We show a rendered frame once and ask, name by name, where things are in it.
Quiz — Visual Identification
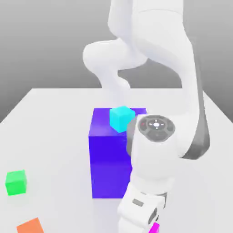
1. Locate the large blue box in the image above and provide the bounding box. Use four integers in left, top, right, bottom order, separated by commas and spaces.
88, 107, 147, 199

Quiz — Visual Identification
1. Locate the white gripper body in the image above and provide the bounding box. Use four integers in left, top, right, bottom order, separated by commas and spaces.
117, 215, 151, 233

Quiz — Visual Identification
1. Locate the small green cube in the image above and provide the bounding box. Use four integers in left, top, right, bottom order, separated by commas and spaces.
5, 169, 28, 197

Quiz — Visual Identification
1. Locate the small cyan cube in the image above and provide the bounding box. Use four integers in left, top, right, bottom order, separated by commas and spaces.
109, 106, 136, 133

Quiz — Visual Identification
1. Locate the small magenta cube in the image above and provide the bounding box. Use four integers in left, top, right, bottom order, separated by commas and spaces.
148, 222, 161, 233

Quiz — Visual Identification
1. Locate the small orange cube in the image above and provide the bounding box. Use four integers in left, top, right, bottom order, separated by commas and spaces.
16, 217, 45, 233

